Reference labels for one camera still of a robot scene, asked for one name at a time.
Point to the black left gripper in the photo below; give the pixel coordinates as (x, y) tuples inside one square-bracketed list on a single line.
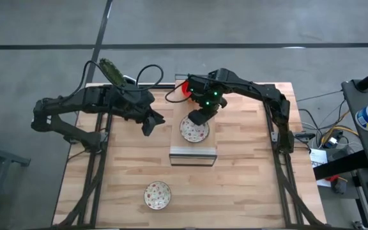
[(136, 105)]

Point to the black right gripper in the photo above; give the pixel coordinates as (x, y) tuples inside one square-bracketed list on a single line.
[(208, 92)]

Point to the green bowl floral inside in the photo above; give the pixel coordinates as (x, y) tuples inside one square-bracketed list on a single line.
[(195, 132), (157, 195)]

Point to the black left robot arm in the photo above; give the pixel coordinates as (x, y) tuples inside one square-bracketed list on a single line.
[(69, 105)]

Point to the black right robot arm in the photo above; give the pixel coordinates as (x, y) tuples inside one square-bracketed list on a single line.
[(264, 92)]

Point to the red round dish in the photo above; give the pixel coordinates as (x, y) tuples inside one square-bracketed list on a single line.
[(186, 89)]

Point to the wooden block stand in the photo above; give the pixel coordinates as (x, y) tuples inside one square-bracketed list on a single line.
[(193, 150)]

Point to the green cactus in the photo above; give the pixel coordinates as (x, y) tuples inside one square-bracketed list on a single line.
[(112, 72)]

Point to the white paper sheet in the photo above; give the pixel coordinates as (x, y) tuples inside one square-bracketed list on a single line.
[(318, 159)]

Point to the small red grey tool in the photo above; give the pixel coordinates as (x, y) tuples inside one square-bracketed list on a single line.
[(339, 184)]

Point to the grey metal cart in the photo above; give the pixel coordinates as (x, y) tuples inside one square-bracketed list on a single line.
[(366, 147)]

